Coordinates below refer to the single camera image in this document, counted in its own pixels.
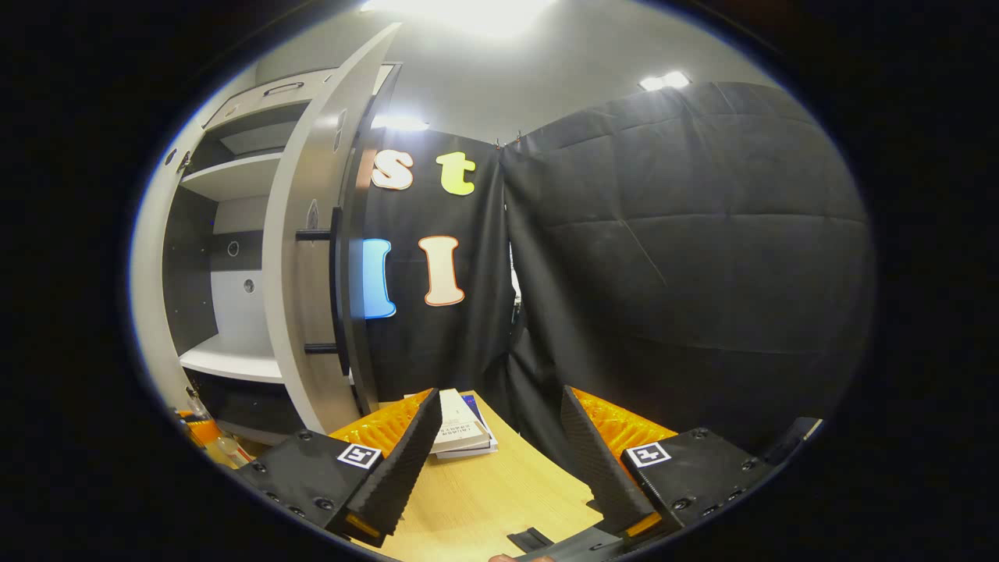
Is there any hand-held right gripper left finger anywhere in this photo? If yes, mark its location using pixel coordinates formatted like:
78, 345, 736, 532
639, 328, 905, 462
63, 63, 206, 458
234, 388, 443, 549

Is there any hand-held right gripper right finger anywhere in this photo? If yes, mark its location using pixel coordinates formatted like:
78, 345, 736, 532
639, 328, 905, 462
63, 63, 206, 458
560, 385, 773, 539

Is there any clear glass bottle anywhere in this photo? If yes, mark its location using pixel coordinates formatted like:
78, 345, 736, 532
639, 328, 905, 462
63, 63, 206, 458
187, 394, 244, 468

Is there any white cabinet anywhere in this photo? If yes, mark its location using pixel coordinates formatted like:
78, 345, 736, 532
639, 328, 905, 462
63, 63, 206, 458
160, 62, 404, 446

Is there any white cabinet door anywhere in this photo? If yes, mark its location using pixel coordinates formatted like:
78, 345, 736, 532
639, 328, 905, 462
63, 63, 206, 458
129, 117, 208, 411
261, 22, 404, 436

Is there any white cabinet drawer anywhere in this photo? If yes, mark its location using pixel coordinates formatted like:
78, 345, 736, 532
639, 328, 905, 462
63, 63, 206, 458
201, 65, 338, 130

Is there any black backdrop cloth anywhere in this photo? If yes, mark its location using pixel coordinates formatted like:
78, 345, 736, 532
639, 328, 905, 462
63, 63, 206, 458
347, 80, 875, 469

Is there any black door handle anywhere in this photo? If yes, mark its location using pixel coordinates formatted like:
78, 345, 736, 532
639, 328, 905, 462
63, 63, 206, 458
295, 205, 350, 377

